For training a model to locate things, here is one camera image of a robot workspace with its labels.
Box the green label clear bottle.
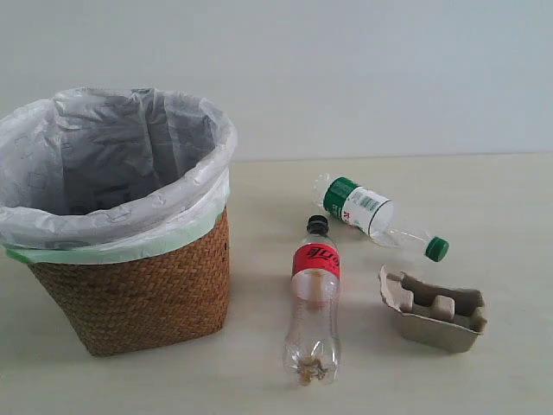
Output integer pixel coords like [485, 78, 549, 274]
[313, 173, 449, 263]

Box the red label cola bottle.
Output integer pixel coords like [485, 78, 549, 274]
[283, 215, 341, 386]

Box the grey cardboard pulp tray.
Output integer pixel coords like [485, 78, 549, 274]
[378, 266, 487, 354]

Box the woven wicker trash basket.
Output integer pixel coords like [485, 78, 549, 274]
[29, 213, 231, 357]

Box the white green plastic bin liner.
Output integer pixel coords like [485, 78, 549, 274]
[1, 87, 238, 265]

